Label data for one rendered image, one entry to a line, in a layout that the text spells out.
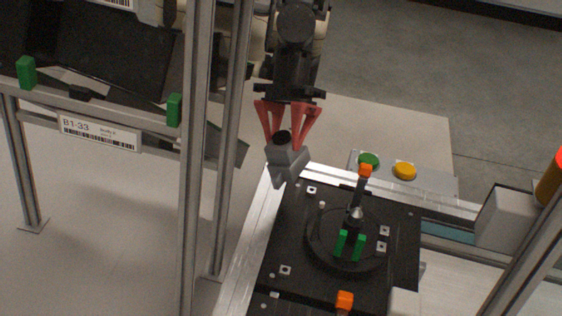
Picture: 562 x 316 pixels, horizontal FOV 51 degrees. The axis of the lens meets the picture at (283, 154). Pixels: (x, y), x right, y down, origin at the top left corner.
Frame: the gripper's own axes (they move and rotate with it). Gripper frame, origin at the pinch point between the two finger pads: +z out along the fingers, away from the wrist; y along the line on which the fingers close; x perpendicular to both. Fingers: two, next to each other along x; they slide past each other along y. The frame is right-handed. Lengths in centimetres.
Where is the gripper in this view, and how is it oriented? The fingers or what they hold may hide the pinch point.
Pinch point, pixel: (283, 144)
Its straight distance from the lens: 93.1
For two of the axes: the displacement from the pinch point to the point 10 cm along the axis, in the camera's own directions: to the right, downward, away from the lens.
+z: -1.1, 9.9, 0.1
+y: 8.5, 1.0, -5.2
